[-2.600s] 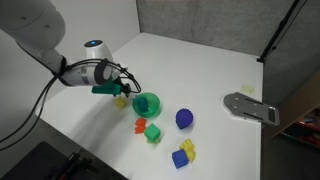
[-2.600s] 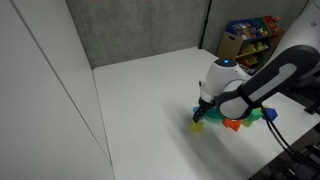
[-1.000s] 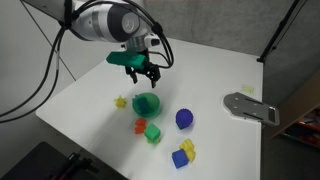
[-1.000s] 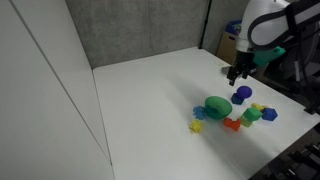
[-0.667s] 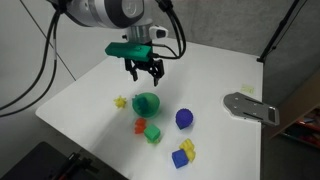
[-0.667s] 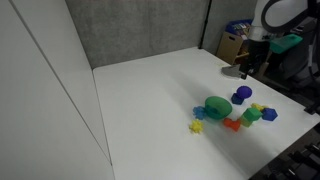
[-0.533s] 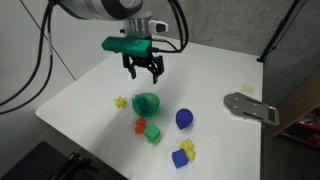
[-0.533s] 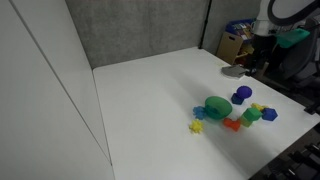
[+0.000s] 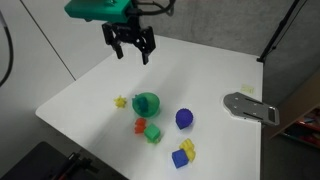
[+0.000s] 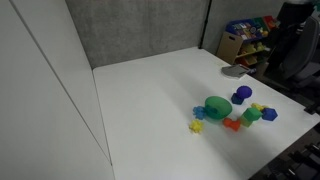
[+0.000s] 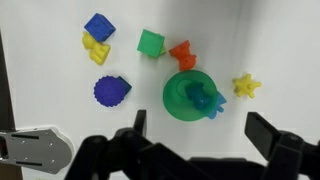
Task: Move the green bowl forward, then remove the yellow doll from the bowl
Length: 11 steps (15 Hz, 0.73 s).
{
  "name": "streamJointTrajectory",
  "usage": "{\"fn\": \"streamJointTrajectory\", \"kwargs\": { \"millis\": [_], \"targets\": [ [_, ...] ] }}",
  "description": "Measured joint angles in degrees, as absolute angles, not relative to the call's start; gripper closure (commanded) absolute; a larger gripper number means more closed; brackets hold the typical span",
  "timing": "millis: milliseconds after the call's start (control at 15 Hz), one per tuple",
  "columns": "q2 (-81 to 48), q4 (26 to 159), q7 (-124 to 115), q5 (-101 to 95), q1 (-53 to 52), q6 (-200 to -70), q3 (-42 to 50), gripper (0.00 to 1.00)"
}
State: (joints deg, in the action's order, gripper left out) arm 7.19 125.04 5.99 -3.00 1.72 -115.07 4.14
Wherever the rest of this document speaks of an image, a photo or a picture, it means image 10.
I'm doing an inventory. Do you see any blue soft cube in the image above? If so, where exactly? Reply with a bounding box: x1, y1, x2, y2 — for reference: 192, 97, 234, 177
261, 107, 279, 122

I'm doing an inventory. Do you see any black office chair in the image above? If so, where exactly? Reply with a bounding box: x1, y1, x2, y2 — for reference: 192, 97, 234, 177
265, 0, 316, 76

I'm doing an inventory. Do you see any green plastic bowl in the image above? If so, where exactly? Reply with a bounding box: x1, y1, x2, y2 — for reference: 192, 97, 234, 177
204, 95, 233, 121

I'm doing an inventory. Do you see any black camera stand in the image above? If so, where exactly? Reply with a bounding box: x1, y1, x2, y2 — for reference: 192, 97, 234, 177
256, 139, 320, 180

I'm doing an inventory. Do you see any orange rubber toy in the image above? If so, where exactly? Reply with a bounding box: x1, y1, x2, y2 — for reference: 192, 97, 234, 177
222, 117, 242, 132

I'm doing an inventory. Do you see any yellow rubber toy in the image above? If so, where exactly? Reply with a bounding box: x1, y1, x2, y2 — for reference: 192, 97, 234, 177
251, 102, 270, 113

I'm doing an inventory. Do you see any grey office chair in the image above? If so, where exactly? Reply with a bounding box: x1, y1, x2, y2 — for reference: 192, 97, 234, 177
279, 15, 320, 88

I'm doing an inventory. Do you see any lime green rubber toy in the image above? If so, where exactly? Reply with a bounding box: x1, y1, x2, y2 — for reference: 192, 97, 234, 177
237, 116, 253, 129

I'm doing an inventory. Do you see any wooden toy shelf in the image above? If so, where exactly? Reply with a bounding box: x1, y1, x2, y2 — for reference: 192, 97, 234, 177
215, 14, 282, 68

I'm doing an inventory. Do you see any grey metal mounting plate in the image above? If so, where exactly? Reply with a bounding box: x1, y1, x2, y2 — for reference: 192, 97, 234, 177
221, 63, 251, 81

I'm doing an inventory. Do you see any black tripod pole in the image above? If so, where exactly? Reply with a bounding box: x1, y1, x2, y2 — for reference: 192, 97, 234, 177
198, 0, 213, 50

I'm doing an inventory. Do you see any dark blue block toy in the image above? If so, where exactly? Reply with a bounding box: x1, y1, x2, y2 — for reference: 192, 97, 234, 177
230, 92, 245, 106

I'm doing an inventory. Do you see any green soft cube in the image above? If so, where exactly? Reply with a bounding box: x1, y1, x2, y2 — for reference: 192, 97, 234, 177
242, 106, 264, 123

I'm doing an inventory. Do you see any light blue rubber toy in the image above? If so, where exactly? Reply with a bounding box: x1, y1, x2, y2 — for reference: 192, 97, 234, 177
192, 105, 207, 121

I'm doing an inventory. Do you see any yellow spiky rubber doll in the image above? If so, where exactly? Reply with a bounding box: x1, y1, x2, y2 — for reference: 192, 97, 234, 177
188, 119, 205, 135

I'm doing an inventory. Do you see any purple bumpy ball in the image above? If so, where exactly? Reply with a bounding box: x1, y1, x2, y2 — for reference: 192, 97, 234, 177
236, 85, 254, 100

